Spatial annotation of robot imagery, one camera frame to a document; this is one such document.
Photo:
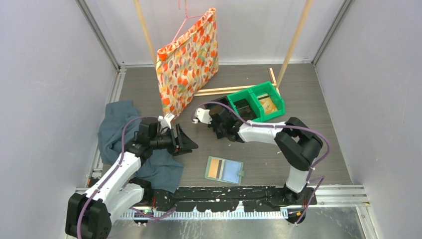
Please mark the wooden clothes rack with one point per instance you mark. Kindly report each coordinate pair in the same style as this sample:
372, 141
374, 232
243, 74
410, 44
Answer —
227, 90

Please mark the green bin right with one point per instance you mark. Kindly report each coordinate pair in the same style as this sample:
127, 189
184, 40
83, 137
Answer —
268, 88

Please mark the orange striped card in holder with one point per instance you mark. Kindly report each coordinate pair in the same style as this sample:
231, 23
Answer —
216, 167

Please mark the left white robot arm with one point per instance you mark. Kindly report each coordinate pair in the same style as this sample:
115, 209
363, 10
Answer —
91, 214

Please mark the green bin left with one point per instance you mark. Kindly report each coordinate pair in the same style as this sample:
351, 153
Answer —
251, 98

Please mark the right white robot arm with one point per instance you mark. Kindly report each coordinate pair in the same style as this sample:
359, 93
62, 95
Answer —
299, 144

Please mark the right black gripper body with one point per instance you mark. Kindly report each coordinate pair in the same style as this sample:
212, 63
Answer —
212, 124

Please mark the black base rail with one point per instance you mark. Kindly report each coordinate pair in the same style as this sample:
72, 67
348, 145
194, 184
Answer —
227, 198

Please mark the yellow cards in right bin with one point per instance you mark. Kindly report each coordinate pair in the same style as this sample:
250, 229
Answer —
267, 104

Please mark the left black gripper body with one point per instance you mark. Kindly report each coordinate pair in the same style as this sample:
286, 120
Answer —
164, 141

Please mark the cards in left green bin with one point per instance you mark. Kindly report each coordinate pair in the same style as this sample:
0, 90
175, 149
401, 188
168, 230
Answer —
245, 110

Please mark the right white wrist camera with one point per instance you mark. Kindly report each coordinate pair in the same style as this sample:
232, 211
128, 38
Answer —
201, 115

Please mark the green bin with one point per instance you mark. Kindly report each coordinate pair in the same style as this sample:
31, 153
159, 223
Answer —
268, 88
251, 98

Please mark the orange floral hanging garment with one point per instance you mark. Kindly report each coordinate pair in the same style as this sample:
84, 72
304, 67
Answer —
185, 65

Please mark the green card holder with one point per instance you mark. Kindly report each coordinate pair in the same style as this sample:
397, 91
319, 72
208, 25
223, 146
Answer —
232, 172

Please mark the pink wire hanger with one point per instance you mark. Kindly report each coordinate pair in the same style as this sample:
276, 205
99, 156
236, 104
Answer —
187, 17

